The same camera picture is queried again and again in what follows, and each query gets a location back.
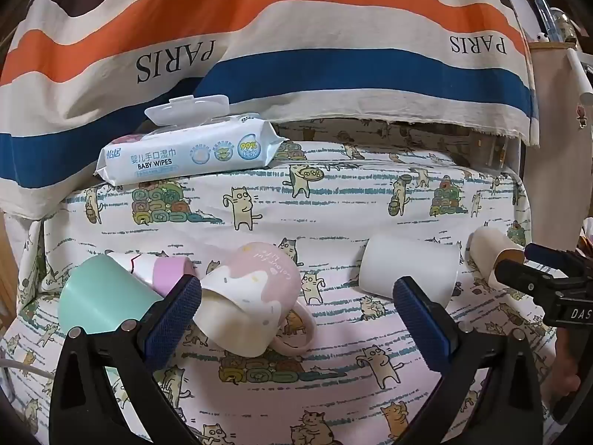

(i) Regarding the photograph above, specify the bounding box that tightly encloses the pink and cream mug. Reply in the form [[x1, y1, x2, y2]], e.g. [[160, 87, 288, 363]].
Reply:
[[192, 242, 318, 359]]

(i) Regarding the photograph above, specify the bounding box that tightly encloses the cat printed sheet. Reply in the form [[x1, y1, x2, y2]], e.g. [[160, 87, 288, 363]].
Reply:
[[0, 118, 565, 445]]

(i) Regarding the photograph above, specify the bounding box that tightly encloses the white pen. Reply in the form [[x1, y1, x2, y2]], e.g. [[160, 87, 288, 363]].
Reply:
[[565, 48, 593, 103]]

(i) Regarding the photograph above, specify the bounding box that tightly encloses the baby wipes pack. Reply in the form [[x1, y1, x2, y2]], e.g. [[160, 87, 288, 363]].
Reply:
[[93, 95, 285, 191]]

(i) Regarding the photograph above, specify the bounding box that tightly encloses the person's right hand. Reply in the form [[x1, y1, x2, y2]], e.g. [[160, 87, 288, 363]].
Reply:
[[553, 328, 583, 409]]

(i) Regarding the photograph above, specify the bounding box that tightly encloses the white cable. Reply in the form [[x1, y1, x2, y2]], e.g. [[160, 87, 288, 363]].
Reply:
[[0, 356, 53, 377]]

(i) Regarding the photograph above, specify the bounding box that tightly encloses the striped cloth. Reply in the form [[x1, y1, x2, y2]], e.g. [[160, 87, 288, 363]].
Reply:
[[0, 0, 541, 221]]

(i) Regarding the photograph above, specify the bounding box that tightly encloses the cream cup with brown band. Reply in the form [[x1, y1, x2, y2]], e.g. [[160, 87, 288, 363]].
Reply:
[[469, 228, 527, 291]]

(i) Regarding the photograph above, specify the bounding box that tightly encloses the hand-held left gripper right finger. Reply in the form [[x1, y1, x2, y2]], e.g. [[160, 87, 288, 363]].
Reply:
[[393, 276, 545, 445]]

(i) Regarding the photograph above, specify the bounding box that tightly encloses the white cup with pink band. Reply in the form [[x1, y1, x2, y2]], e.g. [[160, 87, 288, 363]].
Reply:
[[106, 251, 198, 299]]

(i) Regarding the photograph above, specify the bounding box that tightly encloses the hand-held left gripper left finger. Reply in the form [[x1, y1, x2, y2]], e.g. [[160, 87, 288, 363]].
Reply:
[[49, 274, 203, 445]]

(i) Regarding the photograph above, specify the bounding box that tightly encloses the clear blue pen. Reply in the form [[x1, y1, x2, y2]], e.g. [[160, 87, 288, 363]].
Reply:
[[533, 0, 564, 43]]

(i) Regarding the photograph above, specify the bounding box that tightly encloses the beige pen holder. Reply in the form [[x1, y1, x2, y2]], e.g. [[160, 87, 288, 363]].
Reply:
[[528, 42, 585, 242]]

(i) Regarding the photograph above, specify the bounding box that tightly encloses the mint green cup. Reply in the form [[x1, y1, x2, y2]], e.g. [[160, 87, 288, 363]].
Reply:
[[58, 255, 164, 337]]

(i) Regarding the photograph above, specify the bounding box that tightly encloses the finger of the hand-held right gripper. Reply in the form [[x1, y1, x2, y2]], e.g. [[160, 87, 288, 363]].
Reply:
[[524, 243, 593, 273], [494, 260, 563, 296]]

